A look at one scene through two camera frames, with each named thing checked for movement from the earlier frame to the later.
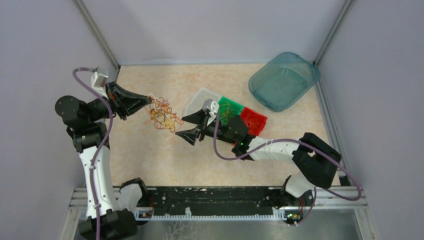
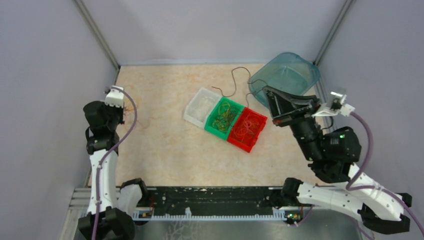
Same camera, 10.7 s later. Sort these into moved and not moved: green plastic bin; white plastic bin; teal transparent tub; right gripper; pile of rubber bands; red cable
Moved: pile of rubber bands; right gripper
Not moved: red cable; green plastic bin; teal transparent tub; white plastic bin
